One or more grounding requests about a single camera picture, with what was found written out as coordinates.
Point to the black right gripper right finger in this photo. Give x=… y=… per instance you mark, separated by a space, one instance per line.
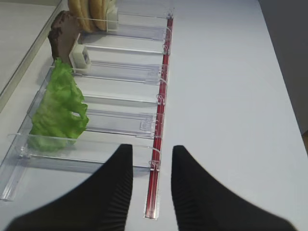
x=202 y=203

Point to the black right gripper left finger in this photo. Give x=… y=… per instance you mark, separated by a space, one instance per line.
x=100 y=203

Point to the green lettuce leaf in rack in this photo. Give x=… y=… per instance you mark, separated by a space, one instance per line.
x=61 y=116

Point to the brown meat patty in rack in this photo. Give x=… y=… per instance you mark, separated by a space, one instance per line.
x=64 y=31

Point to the clear acrylic right rack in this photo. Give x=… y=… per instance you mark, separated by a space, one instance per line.
x=119 y=73

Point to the tan bun half right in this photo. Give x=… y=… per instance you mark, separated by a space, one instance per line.
x=98 y=11

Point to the tan bun half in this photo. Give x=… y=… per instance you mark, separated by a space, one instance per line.
x=80 y=9
x=98 y=11

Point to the cream metal serving tray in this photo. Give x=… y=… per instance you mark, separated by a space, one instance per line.
x=23 y=29

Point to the tan bun half left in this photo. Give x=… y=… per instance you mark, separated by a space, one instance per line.
x=80 y=9

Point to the red rail strip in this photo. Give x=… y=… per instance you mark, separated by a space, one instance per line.
x=151 y=208

